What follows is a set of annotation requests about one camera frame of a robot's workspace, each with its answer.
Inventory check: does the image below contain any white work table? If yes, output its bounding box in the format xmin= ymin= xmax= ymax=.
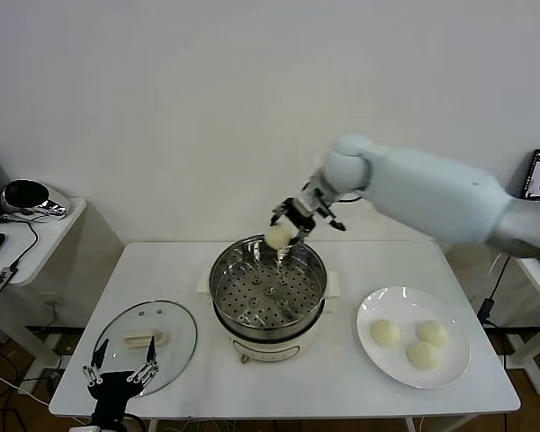
xmin=49 ymin=241 xmax=521 ymax=432

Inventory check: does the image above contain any glass lid cream handle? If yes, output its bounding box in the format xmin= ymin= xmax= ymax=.
xmin=92 ymin=300 xmax=198 ymax=398

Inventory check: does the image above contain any thin black hub cable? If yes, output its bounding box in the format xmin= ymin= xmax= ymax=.
xmin=0 ymin=211 xmax=71 ymax=271

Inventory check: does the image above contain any white electric cooking pot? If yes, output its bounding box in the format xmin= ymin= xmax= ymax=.
xmin=193 ymin=269 xmax=343 ymax=366

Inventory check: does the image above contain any white steamed baozi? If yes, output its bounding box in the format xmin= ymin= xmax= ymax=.
xmin=415 ymin=319 xmax=450 ymax=348
xmin=369 ymin=319 xmax=401 ymax=349
xmin=263 ymin=224 xmax=297 ymax=251
xmin=406 ymin=340 xmax=443 ymax=371

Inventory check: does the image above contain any white side table with mouse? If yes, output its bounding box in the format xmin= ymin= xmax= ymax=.
xmin=0 ymin=197 xmax=126 ymax=374

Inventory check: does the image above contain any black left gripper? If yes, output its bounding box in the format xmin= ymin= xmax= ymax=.
xmin=83 ymin=335 xmax=160 ymax=420

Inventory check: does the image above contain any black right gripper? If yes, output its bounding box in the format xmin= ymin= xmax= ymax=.
xmin=269 ymin=173 xmax=339 ymax=247

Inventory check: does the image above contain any white round plate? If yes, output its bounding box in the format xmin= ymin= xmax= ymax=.
xmin=355 ymin=286 xmax=472 ymax=391

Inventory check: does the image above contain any chrome and black headset device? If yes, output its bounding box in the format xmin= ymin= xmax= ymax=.
xmin=0 ymin=179 xmax=71 ymax=221

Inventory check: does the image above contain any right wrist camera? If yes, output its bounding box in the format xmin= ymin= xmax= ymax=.
xmin=326 ymin=211 xmax=348 ymax=233

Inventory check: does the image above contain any grey usb hub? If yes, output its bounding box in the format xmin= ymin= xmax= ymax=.
xmin=0 ymin=265 xmax=19 ymax=296

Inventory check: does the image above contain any black cable with adapter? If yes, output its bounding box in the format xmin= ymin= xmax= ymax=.
xmin=476 ymin=256 xmax=512 ymax=329

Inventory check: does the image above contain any stainless steel steamer basket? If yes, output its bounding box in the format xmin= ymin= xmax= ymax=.
xmin=208 ymin=233 xmax=329 ymax=332

